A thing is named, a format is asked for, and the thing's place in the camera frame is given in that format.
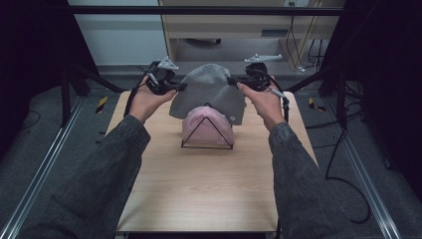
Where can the black horizontal frame bar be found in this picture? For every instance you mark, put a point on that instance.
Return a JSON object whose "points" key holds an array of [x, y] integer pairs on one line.
{"points": [[199, 10]]}

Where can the yellow black striped tape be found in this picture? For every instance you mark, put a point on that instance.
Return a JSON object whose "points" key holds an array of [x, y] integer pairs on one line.
{"points": [[102, 105], [312, 104]]}

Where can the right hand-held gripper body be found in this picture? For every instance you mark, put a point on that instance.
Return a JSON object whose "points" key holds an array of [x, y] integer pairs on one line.
{"points": [[258, 78]]}

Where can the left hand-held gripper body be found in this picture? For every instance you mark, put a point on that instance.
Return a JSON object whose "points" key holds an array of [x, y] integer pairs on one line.
{"points": [[161, 79]]}

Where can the dark curtain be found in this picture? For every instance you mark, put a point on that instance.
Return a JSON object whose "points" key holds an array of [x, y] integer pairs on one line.
{"points": [[388, 83], [30, 49]]}

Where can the person's left hand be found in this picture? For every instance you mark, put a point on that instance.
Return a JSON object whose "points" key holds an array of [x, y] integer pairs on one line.
{"points": [[146, 103]]}

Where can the aluminium floor rail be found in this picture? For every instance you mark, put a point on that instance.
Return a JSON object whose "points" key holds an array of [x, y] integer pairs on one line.
{"points": [[365, 179], [36, 179]]}

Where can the white cabinet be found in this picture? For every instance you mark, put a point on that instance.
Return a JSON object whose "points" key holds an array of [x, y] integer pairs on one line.
{"points": [[122, 40]]}

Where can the black metal stand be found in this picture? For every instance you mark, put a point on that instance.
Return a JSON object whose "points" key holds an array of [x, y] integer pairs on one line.
{"points": [[65, 99], [341, 103]]}

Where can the pink beanie hat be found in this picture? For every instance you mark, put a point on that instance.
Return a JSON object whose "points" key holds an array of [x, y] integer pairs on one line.
{"points": [[207, 132]]}

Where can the grey beanie hat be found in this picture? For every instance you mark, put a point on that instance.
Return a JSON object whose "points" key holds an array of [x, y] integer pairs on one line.
{"points": [[207, 88]]}

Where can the person's right hand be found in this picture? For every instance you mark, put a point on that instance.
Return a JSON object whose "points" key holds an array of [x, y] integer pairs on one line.
{"points": [[267, 106]]}

